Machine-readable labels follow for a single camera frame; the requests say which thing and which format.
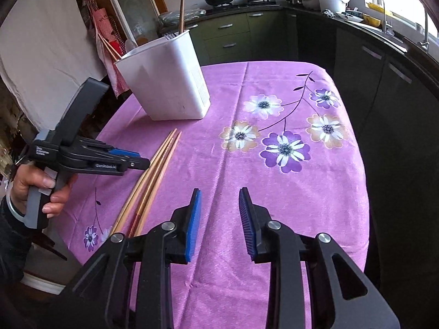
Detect gas stove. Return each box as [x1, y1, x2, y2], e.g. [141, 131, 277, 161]
[206, 0, 283, 9]

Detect steel sink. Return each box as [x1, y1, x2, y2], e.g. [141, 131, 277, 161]
[376, 24, 414, 53]

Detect purple floral tablecloth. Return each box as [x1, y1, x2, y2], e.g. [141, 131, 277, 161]
[57, 61, 370, 329]

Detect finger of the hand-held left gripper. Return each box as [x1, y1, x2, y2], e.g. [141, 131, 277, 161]
[117, 157, 151, 176]
[77, 136, 141, 160]

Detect dark lower cabinets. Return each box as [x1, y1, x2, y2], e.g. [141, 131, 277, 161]
[284, 10, 439, 288]

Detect person's left hand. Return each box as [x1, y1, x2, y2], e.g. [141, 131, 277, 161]
[12, 164, 75, 219]

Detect dark brown chopstick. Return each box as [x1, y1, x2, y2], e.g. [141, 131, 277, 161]
[177, 0, 187, 34]

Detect yellow tray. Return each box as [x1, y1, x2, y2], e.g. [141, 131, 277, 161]
[366, 2, 390, 16]

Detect light wooden chopstick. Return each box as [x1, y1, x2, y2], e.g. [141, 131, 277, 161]
[108, 128, 178, 239]
[97, 33, 121, 61]
[120, 130, 180, 239]
[102, 36, 123, 59]

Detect white plastic utensil holder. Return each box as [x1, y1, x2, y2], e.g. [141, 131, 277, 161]
[114, 29, 211, 121]

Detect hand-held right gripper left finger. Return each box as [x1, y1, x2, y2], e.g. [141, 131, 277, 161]
[58, 188, 204, 329]

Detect small steel faucet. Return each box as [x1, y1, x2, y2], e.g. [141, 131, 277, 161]
[371, 0, 395, 37]

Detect person's left forearm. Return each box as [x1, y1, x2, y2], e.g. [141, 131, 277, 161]
[0, 195, 39, 283]

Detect green lower cabinets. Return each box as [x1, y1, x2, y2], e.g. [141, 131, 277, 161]
[185, 8, 286, 66]

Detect crumpled plastic bag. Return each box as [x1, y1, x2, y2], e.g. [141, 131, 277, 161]
[158, 8, 207, 28]

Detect tall steel faucet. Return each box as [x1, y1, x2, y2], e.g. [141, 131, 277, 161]
[420, 7, 431, 53]

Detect sliding glass door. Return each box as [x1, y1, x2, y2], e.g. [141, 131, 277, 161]
[99, 0, 169, 47]

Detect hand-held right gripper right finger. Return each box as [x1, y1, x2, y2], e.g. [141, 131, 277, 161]
[238, 187, 402, 329]

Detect white hanging cloth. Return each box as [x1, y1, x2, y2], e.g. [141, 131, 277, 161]
[0, 0, 118, 131]

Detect red checkered apron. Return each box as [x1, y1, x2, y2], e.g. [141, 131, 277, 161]
[81, 0, 130, 98]

